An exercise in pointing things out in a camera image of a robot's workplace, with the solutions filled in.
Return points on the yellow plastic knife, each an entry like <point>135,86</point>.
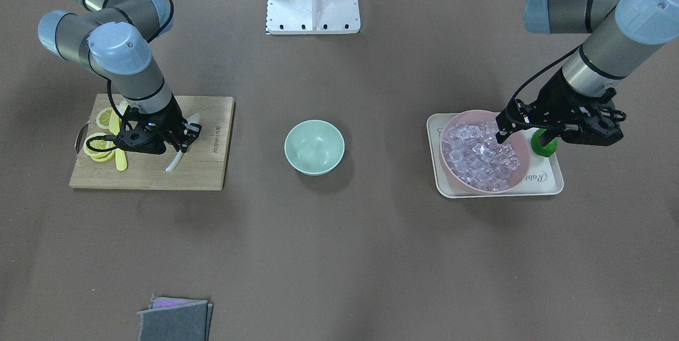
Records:
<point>114,128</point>

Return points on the green lime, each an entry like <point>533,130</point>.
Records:
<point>543,146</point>

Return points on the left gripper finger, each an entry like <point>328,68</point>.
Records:
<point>521,123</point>
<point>514,108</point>

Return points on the mint green bowl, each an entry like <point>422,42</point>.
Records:
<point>314,147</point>

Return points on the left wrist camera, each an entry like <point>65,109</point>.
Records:
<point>596,124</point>

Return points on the grey folded cloth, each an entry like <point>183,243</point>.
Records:
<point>175,319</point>

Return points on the pink bowl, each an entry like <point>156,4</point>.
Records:
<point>519,141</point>

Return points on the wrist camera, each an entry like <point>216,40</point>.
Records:
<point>596,124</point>
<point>138,140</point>

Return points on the single lemon slice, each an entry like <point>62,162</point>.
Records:
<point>104,117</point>

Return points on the bamboo cutting board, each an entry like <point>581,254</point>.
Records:
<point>201,168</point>

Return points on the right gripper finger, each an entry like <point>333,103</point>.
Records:
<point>191,132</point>
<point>178,144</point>

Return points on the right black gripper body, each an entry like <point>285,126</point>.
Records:
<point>168,120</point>

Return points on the lemon slice stack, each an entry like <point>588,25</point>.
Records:
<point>97,148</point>

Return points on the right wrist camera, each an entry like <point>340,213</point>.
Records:
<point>138,140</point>

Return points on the clear ice cubes pile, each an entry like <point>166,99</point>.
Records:
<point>472,153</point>

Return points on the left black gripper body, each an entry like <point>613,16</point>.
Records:
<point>558,96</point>

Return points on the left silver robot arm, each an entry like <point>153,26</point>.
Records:
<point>622,35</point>

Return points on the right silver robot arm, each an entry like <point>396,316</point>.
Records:
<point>113,41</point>

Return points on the beige plastic tray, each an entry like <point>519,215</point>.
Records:
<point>544,175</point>

